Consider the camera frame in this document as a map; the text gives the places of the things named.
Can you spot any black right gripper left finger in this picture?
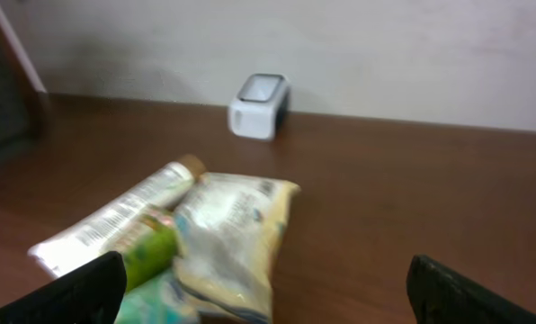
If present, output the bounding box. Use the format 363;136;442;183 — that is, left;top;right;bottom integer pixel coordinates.
0;251;127;324

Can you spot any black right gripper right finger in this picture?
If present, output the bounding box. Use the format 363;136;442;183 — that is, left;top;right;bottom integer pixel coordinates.
406;255;536;324

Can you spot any white tube gold cap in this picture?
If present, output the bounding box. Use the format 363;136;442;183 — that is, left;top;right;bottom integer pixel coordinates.
28;155;206;278

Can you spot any teal tissue pack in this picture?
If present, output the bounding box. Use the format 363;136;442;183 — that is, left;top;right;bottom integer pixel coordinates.
115;270;201;324

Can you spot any green tea pouch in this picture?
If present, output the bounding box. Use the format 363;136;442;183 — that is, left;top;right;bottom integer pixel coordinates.
108;210;178;293

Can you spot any pale yellow snack bag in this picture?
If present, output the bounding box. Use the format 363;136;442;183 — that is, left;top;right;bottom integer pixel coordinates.
173;173;300;323

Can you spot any white barcode scanner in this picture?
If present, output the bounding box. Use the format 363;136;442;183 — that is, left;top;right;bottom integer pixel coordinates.
228;73;290;141

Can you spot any grey plastic basket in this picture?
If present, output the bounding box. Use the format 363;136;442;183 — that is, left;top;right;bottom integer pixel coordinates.
0;24;41;154

